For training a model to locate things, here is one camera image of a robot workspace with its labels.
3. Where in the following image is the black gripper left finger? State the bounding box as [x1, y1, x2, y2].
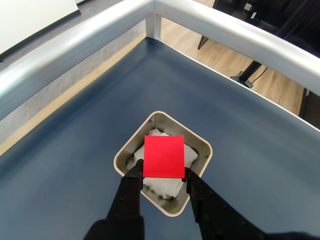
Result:
[83, 159, 146, 240]

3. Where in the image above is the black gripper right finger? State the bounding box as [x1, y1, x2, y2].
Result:
[184, 167, 269, 240]

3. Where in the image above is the red cube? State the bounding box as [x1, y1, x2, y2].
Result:
[143, 135, 186, 179]

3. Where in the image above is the beige square box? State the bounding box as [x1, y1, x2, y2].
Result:
[113, 111, 213, 218]

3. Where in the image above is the white crumpled cloth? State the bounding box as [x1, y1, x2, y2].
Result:
[126, 128, 200, 201]

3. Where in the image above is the white board panel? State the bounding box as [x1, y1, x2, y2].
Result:
[0, 0, 82, 63]

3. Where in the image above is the black camera stand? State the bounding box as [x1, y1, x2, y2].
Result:
[229, 60, 270, 88]

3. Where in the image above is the silver table rail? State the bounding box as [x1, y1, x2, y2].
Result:
[0, 0, 320, 121]

